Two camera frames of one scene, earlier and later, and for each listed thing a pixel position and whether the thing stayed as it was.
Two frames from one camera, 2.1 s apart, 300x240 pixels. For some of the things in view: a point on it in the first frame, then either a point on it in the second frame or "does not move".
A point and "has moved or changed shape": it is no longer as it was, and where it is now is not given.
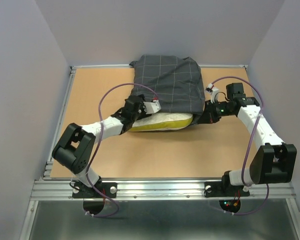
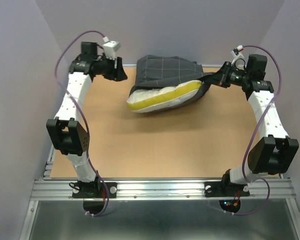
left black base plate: [109, 189] does not move
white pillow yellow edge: [162, 122] to [143, 100]
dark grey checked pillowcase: [175, 82] has moved or changed shape
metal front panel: [161, 220] does not move
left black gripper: [143, 114] to [119, 74]
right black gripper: [208, 116] to [228, 68]
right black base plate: [216, 189] does not move
